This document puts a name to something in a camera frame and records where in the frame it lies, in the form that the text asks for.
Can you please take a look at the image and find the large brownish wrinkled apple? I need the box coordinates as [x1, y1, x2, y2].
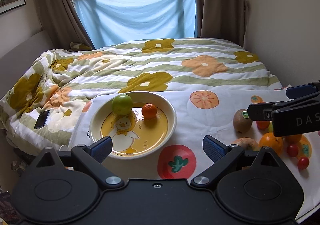
[231, 137, 260, 151]

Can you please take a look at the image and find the large orange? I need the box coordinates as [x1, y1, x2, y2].
[259, 132, 284, 156]
[285, 134, 302, 144]

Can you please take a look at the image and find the red cherry tomato front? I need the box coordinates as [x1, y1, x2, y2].
[297, 156, 310, 170]

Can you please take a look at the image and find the red cherry tomato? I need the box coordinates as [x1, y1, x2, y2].
[297, 156, 310, 170]
[286, 144, 299, 157]

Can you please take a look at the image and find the small green apple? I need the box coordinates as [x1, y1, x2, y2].
[112, 94, 133, 116]

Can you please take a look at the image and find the small mandarin orange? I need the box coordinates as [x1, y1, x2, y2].
[142, 103, 157, 119]

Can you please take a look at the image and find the green apple behind oranges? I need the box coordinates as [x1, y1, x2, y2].
[267, 122, 273, 132]

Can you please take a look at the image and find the red cherry tomato middle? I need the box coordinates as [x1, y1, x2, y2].
[286, 144, 299, 157]

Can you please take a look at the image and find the brown kiwi with sticker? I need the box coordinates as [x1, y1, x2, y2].
[233, 109, 253, 133]

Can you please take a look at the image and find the red tomato behind apple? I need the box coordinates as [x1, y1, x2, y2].
[256, 120, 270, 130]

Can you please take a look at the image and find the cream duck print bowl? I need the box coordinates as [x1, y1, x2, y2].
[89, 91, 177, 160]

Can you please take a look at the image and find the white fruit print cloth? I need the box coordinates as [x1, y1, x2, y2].
[68, 84, 320, 220]

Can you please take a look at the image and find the black smartphone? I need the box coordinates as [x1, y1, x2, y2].
[34, 110, 50, 129]

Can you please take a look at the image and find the floral striped quilt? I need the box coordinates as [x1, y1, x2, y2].
[1, 38, 281, 155]

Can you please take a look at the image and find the brown right curtain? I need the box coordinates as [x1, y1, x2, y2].
[196, 0, 245, 46]

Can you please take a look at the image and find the brown curtain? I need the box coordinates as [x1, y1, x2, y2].
[196, 0, 245, 46]
[34, 0, 94, 49]

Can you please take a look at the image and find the grey bed headboard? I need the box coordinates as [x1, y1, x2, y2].
[0, 31, 54, 98]

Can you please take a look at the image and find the brown left curtain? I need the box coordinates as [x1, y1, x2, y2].
[34, 0, 94, 49]

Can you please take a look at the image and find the light blue window cloth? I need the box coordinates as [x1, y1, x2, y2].
[75, 0, 196, 48]

